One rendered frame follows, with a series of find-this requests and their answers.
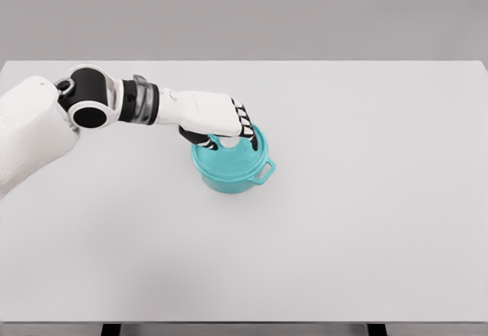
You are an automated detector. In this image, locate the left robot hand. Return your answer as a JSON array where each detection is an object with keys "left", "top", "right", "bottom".
[{"left": 175, "top": 91, "right": 260, "bottom": 152}]

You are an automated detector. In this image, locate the teal pot lid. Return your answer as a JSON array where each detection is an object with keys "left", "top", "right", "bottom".
[{"left": 191, "top": 123, "right": 267, "bottom": 181}]

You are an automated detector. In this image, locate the teal pot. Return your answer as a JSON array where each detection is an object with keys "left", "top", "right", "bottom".
[{"left": 191, "top": 123, "right": 276, "bottom": 195}]

